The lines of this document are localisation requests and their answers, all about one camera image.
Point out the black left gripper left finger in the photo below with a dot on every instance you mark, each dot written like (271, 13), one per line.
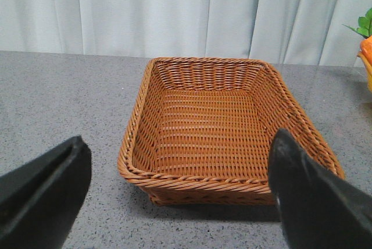
(41, 199)

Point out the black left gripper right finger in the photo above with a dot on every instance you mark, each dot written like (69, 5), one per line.
(317, 209)

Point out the brown woven basket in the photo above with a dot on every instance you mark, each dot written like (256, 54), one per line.
(201, 129)

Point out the yellow woven plastic basket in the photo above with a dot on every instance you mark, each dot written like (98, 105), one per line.
(367, 66)

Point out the orange toy carrot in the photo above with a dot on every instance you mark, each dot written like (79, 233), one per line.
(364, 29)

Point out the white curtain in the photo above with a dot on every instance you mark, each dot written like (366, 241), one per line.
(310, 32)

